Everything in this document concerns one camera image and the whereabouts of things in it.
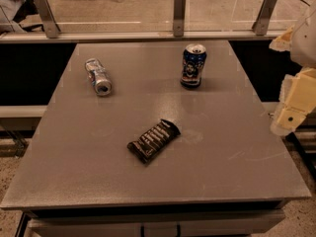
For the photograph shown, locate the black rxbar chocolate wrapper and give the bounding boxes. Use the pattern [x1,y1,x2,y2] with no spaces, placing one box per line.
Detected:
[127,119,181,164]

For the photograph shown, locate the silver crushed soda can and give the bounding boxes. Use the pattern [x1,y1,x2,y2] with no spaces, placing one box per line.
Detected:
[85,58,113,97]

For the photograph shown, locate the left metal bracket post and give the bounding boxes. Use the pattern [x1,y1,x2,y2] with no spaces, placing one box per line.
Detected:
[34,0,60,39]

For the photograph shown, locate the metal guard rail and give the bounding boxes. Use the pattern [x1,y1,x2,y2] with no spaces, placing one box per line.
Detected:
[0,30,283,43]

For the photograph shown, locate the middle metal bracket post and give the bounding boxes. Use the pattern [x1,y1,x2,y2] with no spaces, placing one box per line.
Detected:
[173,0,186,37]

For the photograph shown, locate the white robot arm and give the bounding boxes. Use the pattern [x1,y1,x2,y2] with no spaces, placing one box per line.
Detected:
[270,2,316,136]

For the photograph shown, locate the blue upright soda can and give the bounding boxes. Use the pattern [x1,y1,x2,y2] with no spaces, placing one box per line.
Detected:
[180,43,207,88]

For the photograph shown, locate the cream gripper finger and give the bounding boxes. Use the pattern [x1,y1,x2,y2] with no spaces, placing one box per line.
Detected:
[269,26,294,52]
[271,67,316,136]

